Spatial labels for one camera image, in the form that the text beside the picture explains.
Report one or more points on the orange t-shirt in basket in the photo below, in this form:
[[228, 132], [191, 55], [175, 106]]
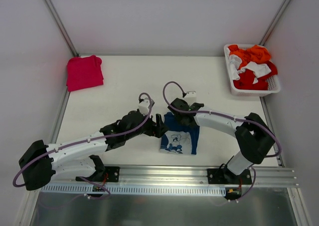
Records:
[[255, 54]]

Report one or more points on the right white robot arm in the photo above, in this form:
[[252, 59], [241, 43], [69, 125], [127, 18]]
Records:
[[251, 133]]

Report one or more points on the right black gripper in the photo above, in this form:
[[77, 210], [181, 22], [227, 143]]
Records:
[[184, 116]]

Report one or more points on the navy blue t-shirt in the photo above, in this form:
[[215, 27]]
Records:
[[179, 139]]

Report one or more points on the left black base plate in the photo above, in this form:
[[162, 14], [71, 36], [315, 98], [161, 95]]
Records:
[[103, 173]]

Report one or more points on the right aluminium corner post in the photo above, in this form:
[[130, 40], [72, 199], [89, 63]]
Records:
[[274, 22]]

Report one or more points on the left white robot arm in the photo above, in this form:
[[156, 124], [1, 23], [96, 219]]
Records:
[[79, 158]]

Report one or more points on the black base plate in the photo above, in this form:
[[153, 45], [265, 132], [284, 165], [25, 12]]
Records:
[[223, 176], [103, 173]]

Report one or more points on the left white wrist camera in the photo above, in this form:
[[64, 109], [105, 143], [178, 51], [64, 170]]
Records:
[[145, 106]]

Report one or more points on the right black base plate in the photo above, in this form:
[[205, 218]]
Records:
[[223, 176]]

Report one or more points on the white t-shirt in basket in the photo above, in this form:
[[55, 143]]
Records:
[[249, 73]]

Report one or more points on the left aluminium corner post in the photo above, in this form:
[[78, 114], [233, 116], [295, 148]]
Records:
[[57, 20]]

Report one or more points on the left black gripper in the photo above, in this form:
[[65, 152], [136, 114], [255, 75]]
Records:
[[151, 125]]

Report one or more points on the aluminium corner post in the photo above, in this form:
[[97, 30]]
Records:
[[57, 20], [274, 22]]

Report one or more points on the aluminium mounting rail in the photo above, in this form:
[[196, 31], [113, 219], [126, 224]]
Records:
[[273, 177]]

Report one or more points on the white plastic basket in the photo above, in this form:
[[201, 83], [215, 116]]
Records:
[[273, 82]]

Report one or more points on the folded pink t-shirt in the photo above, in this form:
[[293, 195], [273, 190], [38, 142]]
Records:
[[84, 72]]

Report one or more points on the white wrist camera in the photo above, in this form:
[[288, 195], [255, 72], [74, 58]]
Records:
[[190, 97], [145, 106]]

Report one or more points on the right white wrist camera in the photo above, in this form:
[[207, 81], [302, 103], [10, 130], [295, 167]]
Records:
[[190, 97]]

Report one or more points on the red t-shirt in basket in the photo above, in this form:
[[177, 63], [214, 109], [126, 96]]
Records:
[[262, 82]]

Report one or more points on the white slotted cable duct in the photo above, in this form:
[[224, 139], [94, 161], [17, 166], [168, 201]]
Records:
[[135, 190]]

